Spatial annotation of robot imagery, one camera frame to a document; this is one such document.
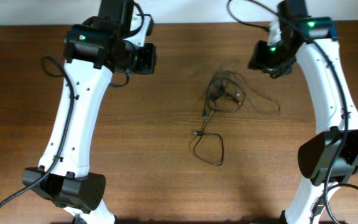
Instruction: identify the black USB cable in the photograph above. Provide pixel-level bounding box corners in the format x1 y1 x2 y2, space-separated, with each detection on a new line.
191 108 224 167

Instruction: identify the thin black cable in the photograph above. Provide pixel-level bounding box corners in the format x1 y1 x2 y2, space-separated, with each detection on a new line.
199 58 281 118

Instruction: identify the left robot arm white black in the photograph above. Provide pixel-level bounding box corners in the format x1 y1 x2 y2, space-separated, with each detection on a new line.
22 1 156 223

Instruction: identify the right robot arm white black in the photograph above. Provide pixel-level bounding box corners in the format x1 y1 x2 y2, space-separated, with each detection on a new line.
249 0 358 223

